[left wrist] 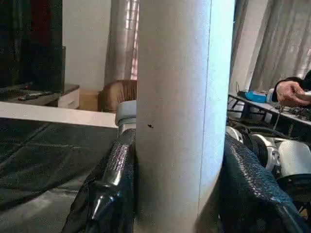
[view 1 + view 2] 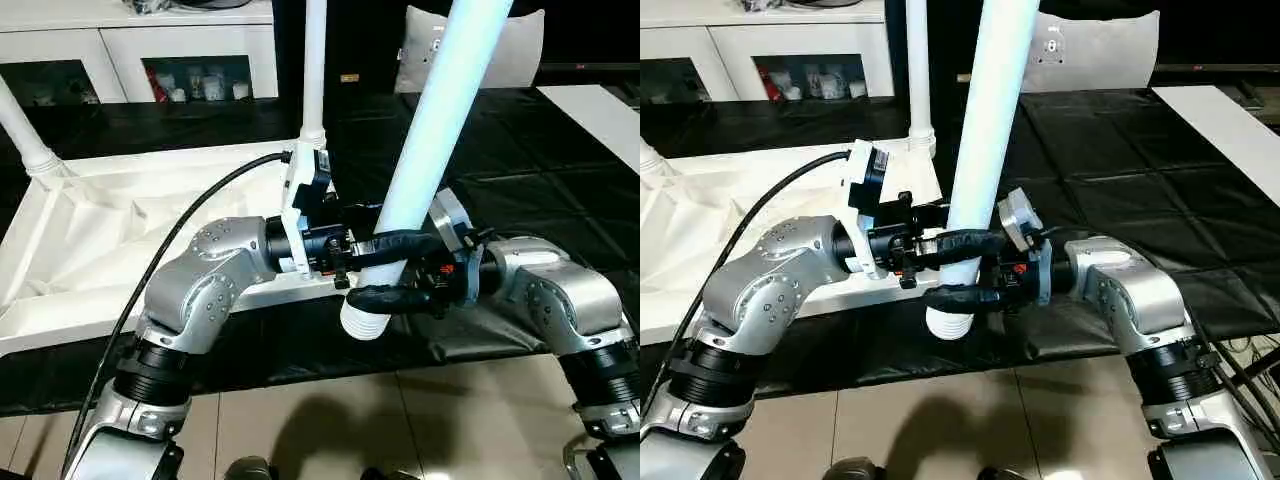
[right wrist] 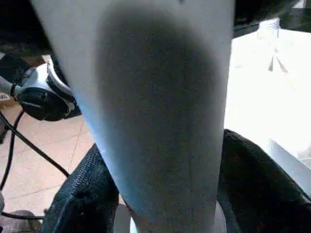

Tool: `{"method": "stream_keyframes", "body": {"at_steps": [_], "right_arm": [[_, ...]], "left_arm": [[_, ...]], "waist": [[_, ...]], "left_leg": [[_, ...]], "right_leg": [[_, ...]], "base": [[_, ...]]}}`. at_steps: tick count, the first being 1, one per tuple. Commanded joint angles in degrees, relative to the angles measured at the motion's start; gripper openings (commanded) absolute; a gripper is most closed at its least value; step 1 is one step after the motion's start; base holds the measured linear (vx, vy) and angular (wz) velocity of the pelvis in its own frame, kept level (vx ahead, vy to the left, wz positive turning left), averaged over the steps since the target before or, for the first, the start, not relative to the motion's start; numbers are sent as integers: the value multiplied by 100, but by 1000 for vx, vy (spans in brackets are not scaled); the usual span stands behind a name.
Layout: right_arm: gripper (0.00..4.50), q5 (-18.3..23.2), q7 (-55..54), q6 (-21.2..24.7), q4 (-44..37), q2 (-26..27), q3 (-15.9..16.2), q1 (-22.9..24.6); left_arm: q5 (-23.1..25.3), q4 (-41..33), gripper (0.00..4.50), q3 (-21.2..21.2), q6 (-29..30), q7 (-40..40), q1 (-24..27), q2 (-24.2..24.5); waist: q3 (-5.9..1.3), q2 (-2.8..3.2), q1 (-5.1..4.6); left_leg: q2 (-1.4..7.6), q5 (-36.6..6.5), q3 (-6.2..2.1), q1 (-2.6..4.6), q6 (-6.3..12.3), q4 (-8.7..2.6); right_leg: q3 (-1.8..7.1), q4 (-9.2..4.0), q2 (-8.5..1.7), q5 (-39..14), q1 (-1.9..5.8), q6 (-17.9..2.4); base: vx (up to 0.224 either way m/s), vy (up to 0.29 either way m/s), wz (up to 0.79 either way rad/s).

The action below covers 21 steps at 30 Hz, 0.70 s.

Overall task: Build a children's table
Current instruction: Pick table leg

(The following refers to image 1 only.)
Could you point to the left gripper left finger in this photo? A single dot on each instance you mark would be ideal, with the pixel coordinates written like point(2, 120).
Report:
point(114, 194)

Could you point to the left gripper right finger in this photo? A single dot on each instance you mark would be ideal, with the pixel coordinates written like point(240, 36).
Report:
point(252, 194)

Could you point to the white plastic table leg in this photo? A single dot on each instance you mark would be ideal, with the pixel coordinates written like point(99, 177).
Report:
point(180, 116)

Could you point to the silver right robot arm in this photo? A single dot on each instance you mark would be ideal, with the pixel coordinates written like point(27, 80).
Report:
point(282, 155)

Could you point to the dark cluttered side table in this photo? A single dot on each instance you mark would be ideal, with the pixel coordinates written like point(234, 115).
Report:
point(252, 109)

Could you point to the cardboard box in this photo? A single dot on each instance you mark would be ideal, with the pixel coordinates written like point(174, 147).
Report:
point(88, 99)

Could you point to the blue plastic box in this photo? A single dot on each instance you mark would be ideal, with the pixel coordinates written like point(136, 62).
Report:
point(255, 95)

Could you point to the brown leather chair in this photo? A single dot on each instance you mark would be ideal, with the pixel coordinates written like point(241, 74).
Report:
point(119, 94)

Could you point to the white board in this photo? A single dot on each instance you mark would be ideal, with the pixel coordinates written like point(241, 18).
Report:
point(53, 114)

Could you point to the white phone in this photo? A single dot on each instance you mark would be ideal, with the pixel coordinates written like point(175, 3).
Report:
point(305, 95)

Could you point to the person in black clothing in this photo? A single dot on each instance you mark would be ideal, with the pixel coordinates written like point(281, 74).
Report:
point(296, 90)

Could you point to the grey curtain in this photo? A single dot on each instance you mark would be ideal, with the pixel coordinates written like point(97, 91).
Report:
point(282, 39)

